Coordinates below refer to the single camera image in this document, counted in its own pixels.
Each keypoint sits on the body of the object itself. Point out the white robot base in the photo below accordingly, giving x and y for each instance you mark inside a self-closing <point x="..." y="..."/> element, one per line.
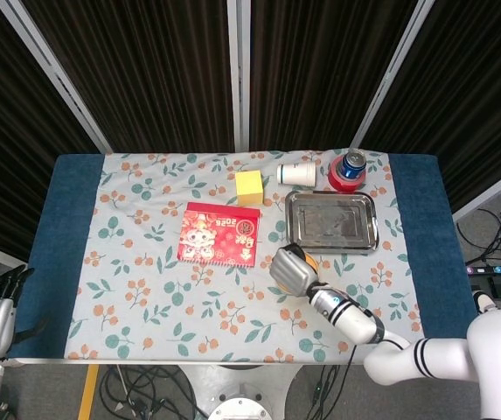
<point x="237" y="394"/>

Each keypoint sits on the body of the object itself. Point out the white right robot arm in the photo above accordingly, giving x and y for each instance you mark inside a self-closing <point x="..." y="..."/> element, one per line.
<point x="442" y="354"/>

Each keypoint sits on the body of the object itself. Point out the blue table cover cloth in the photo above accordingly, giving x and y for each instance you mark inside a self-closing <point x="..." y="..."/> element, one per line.
<point x="57" y="245"/>

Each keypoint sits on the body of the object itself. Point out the yellow floor tape strip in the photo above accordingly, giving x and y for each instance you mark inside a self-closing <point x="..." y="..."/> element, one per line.
<point x="88" y="391"/>

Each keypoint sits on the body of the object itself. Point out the floral printed tablecloth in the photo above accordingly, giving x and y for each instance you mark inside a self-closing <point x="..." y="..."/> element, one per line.
<point x="189" y="306"/>

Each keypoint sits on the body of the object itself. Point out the red spiral desk calendar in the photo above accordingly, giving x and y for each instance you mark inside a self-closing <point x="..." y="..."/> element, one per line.
<point x="219" y="236"/>

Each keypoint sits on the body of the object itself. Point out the yellow foam cube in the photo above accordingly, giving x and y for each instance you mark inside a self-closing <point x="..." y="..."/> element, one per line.
<point x="250" y="188"/>

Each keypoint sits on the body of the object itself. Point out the stacked white paper cups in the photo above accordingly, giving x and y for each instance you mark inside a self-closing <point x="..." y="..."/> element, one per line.
<point x="298" y="174"/>

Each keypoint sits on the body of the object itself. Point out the stainless steel tray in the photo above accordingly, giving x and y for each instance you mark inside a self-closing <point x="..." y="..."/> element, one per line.
<point x="333" y="223"/>

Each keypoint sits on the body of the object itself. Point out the red tape roll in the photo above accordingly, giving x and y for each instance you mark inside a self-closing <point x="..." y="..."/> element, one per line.
<point x="344" y="184"/>

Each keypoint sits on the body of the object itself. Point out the blue drink can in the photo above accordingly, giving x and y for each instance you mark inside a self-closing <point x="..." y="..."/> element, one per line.
<point x="354" y="167"/>

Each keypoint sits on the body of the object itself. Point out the white and black shoe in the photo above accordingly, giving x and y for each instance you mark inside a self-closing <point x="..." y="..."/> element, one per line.
<point x="482" y="301"/>

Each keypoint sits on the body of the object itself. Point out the black power strip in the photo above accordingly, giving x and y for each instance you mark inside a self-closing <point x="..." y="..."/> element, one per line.
<point x="499" y="269"/>

